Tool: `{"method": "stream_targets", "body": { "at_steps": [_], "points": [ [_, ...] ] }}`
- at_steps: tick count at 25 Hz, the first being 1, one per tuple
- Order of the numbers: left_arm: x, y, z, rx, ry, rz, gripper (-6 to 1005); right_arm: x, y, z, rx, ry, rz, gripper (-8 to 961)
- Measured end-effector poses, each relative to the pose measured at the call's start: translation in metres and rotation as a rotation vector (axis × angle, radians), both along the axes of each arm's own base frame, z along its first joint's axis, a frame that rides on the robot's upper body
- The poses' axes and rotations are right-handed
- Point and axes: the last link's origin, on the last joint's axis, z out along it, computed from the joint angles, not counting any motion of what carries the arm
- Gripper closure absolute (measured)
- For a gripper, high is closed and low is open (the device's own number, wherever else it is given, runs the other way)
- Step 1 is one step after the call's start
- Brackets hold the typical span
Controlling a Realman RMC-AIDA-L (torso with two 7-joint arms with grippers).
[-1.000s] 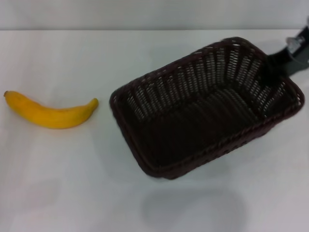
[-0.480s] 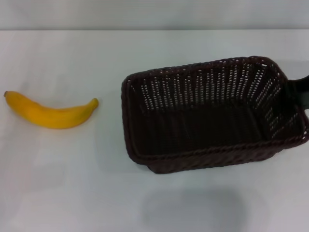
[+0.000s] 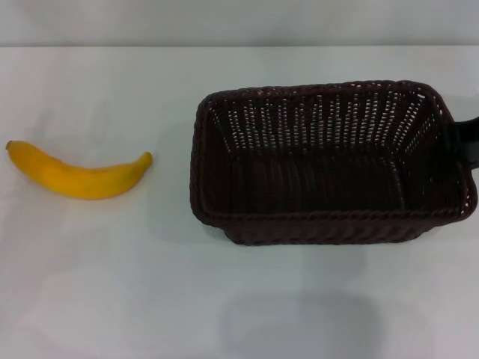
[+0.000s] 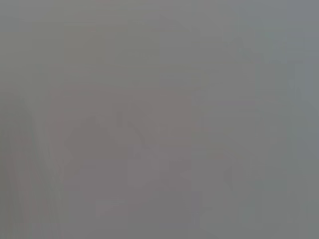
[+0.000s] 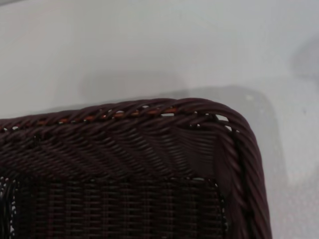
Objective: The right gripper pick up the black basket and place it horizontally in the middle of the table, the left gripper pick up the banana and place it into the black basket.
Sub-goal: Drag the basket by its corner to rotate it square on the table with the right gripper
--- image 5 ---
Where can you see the dark brown woven basket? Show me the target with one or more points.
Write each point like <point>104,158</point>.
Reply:
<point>119,179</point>

